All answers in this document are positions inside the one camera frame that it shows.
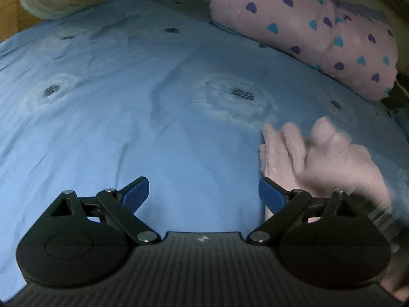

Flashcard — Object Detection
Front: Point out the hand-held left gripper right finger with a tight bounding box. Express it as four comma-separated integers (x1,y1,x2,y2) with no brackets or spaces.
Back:
246,177,360,245

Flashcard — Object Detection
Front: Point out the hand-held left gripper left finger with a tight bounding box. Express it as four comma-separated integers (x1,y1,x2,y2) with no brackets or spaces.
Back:
48,177,160,245

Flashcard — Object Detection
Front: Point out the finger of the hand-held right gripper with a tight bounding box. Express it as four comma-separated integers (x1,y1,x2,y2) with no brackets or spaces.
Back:
350,192,401,242

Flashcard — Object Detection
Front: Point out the pink knitted sweater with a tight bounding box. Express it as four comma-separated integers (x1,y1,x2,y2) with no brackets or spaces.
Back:
258,117,393,227

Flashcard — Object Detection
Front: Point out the person's right forearm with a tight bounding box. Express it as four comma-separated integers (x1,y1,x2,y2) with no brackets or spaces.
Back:
382,249,409,299

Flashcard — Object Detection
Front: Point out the blue bed sheet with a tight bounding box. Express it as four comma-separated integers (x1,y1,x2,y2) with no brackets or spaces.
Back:
0,0,409,298

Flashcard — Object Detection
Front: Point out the pink heart-patterned pillow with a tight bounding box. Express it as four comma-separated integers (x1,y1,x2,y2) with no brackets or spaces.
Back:
209,0,400,103

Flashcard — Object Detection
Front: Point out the wooden bed frame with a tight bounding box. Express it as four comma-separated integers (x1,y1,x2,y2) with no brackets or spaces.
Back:
0,0,224,43

